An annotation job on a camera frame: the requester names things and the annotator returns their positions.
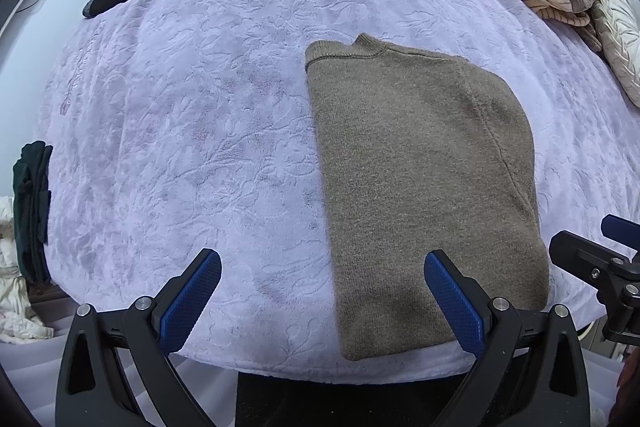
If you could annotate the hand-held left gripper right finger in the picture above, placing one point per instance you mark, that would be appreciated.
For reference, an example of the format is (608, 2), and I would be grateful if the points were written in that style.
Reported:
(455, 307)

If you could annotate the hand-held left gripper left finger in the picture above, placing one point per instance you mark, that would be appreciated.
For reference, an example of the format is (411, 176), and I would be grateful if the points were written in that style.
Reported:
(192, 302)

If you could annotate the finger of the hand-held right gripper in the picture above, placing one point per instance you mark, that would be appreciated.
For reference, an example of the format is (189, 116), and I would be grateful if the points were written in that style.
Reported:
(575, 252)
(620, 227)

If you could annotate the lilac embossed blanket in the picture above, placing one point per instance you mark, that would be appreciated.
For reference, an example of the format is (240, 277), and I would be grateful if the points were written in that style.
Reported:
(200, 107)

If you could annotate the cream round pleated cushion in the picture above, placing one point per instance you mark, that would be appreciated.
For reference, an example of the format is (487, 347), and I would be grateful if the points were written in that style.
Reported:
(620, 32)

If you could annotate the olive brown knit sweater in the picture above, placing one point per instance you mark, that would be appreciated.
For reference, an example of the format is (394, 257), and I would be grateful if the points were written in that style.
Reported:
(425, 157)

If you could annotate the white crumpled cloth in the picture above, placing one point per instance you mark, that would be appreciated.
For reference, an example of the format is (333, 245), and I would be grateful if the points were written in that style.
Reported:
(17, 287)

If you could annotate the dark green folded clothes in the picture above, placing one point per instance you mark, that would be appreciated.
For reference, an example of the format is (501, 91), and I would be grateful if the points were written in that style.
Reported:
(32, 207)

